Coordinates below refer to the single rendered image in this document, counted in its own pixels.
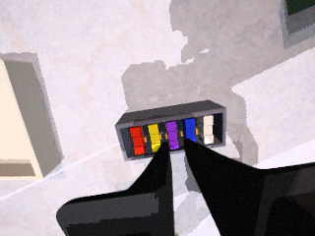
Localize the dark grey fuse block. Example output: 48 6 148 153
114 100 227 161

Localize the yellow fuse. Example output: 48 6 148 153
148 123 160 152

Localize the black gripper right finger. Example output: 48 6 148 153
183 139 315 236

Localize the blue fuse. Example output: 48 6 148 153
182 117 196 142

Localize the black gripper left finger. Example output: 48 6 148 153
56 142 175 236

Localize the small green cube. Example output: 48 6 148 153
286 0 315 15

